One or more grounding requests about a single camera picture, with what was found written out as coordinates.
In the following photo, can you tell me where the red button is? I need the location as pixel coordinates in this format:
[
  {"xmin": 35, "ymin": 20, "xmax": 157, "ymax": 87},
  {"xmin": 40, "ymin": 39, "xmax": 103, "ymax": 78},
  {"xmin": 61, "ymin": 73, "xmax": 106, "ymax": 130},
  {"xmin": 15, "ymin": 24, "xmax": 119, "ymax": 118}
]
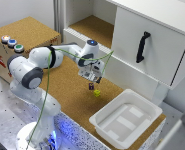
[{"xmin": 0, "ymin": 34, "xmax": 11, "ymax": 45}]

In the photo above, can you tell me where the green cable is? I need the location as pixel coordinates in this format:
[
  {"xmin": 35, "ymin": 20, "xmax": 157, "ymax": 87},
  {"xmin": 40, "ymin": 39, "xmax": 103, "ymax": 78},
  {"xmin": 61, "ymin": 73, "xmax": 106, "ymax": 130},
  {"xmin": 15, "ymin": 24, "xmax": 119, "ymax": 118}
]
[{"xmin": 25, "ymin": 46, "xmax": 115, "ymax": 150}]

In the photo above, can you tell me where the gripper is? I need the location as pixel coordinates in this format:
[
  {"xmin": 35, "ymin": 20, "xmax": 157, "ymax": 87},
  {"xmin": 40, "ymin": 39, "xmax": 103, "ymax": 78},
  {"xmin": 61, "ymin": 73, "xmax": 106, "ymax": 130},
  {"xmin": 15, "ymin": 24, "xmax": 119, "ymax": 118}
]
[{"xmin": 79, "ymin": 61, "xmax": 104, "ymax": 84}]

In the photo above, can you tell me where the green button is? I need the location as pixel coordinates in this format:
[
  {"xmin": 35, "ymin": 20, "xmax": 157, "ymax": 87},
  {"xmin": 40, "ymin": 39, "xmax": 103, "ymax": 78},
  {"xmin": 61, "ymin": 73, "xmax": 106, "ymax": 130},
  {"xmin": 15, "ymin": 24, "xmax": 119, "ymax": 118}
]
[{"xmin": 13, "ymin": 43, "xmax": 25, "ymax": 54}]

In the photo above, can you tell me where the white plastic box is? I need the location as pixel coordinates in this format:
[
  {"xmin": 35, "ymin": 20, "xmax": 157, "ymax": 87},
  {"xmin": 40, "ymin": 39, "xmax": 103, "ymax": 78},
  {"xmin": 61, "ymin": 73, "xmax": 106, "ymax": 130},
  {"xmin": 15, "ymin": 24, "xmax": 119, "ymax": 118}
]
[{"xmin": 88, "ymin": 88, "xmax": 164, "ymax": 150}]

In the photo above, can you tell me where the blue button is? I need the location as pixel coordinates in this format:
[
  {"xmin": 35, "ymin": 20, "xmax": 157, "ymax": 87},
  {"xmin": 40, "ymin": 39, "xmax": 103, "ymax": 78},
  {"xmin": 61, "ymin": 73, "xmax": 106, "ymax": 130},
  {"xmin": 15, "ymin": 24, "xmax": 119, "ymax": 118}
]
[{"xmin": 7, "ymin": 38, "xmax": 18, "ymax": 49}]

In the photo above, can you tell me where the white sliding door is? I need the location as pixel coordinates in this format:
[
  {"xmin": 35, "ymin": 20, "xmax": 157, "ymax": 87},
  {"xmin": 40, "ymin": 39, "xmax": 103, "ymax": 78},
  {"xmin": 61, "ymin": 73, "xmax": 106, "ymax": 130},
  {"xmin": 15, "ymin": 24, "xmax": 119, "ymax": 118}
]
[{"xmin": 110, "ymin": 6, "xmax": 185, "ymax": 87}]

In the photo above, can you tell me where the white cabinet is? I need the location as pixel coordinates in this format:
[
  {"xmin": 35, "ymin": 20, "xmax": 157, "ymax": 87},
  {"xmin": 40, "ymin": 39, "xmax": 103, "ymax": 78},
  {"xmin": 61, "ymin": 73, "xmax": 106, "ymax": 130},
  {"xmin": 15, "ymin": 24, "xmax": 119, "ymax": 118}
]
[{"xmin": 62, "ymin": 0, "xmax": 185, "ymax": 107}]

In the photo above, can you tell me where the purple block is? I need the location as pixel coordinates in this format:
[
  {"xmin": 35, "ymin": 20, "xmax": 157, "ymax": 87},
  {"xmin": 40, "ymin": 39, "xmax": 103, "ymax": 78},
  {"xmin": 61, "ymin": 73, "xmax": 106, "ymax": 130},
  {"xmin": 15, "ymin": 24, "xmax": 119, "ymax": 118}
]
[{"xmin": 88, "ymin": 82, "xmax": 95, "ymax": 91}]

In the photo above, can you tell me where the yellow block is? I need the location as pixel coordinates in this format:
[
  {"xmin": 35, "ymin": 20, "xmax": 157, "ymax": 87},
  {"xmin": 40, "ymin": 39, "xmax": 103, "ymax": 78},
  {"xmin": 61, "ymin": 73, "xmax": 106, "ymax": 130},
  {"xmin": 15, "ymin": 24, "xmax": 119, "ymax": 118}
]
[{"xmin": 93, "ymin": 89, "xmax": 102, "ymax": 98}]

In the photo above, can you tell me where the black door handle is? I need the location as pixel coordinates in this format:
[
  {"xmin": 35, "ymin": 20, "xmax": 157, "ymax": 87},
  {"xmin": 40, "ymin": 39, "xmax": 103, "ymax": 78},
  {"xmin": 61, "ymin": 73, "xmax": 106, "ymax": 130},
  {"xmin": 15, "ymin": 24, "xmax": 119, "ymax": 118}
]
[{"xmin": 135, "ymin": 31, "xmax": 152, "ymax": 64}]

